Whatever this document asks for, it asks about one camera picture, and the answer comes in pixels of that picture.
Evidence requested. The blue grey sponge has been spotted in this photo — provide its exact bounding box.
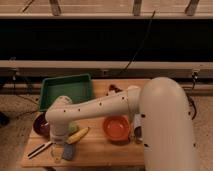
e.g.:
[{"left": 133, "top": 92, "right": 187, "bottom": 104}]
[{"left": 62, "top": 143, "right": 75, "bottom": 161}]

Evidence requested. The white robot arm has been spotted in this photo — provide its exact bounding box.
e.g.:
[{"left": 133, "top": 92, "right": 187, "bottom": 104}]
[{"left": 46, "top": 77, "right": 200, "bottom": 171}]

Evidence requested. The dark maroon bowl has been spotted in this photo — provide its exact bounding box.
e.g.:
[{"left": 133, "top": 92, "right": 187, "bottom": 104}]
[{"left": 33, "top": 113, "right": 50, "bottom": 137}]

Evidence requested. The orange red bowl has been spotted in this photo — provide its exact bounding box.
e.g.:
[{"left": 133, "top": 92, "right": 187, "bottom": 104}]
[{"left": 102, "top": 116, "right": 131, "bottom": 142}]

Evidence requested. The yellow corn cob toy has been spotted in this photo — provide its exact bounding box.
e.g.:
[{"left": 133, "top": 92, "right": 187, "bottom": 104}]
[{"left": 67, "top": 127, "right": 90, "bottom": 144}]

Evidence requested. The wooden table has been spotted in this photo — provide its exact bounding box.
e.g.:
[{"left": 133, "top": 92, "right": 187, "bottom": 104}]
[{"left": 21, "top": 79, "right": 150, "bottom": 167}]

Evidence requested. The green plastic tray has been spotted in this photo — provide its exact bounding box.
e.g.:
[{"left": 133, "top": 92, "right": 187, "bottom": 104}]
[{"left": 39, "top": 74, "right": 93, "bottom": 111}]

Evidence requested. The small metal cup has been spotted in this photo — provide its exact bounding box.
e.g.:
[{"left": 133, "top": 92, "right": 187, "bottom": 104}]
[{"left": 134, "top": 131, "right": 143, "bottom": 144}]

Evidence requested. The dark brown small toy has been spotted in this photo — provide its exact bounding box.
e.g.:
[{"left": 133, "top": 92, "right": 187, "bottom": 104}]
[{"left": 109, "top": 84, "right": 123, "bottom": 93}]

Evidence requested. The light blue cloth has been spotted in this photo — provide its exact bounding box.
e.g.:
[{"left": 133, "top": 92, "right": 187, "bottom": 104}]
[{"left": 133, "top": 114, "right": 141, "bottom": 130}]

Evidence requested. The black cable on wall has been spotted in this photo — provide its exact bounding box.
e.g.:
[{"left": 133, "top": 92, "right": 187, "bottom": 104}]
[{"left": 118, "top": 9, "right": 157, "bottom": 76}]

